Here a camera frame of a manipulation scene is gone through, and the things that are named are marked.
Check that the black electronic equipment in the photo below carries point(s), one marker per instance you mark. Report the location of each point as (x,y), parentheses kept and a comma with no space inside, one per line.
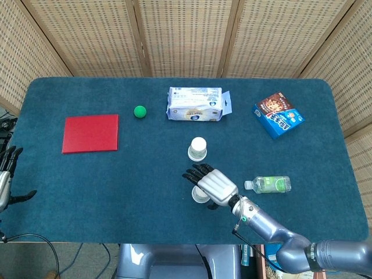
(5,130)

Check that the blue felt table cloth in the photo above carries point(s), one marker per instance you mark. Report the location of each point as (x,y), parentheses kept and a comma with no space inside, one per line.
(116,203)

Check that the brown wooden box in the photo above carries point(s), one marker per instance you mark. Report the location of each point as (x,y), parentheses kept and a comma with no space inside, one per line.
(260,261)

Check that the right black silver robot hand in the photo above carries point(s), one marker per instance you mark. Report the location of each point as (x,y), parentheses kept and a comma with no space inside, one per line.
(216,186)

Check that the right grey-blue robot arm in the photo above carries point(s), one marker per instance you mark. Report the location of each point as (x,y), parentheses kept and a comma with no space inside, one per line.
(290,238)

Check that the white blue tissue pack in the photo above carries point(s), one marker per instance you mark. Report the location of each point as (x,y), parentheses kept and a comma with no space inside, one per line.
(194,104)

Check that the blue brown snack box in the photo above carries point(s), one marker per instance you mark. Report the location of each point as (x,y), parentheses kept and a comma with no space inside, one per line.
(279,116)

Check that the green ball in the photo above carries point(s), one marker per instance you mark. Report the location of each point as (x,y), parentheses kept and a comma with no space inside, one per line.
(140,111)

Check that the woven bamboo screen panel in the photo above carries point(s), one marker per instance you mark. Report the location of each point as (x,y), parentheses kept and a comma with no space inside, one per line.
(93,37)
(361,162)
(186,37)
(20,58)
(348,72)
(279,37)

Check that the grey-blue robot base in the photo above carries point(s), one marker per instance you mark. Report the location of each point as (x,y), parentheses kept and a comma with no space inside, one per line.
(174,261)

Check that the clear plastic water bottle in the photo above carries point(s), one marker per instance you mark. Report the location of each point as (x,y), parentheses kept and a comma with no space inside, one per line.
(270,184)

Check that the red flat board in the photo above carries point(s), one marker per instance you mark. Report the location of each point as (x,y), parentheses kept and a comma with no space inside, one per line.
(90,133)

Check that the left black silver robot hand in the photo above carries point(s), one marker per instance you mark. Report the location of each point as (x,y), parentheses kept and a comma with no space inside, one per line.
(3,186)

